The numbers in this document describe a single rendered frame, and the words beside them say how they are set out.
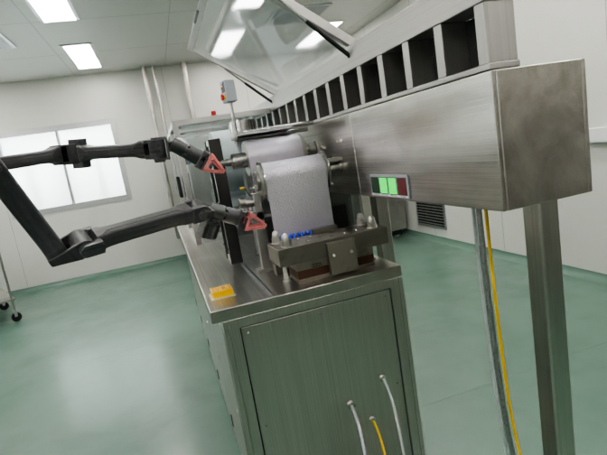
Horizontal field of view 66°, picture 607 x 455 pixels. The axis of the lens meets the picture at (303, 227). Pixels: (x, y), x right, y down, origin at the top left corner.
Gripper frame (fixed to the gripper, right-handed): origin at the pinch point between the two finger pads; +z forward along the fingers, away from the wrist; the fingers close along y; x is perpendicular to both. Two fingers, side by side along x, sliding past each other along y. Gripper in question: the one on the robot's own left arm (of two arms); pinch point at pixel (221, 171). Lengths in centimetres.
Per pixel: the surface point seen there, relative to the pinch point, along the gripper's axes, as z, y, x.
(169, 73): -75, -547, 130
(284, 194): 23.2, 6.7, 3.4
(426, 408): 144, -19, -50
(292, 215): 29.7, 6.6, -1.8
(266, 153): 14.1, -16.8, 16.6
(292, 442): 61, 31, -70
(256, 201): 17.1, -0.6, -3.4
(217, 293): 16.2, 19.3, -37.9
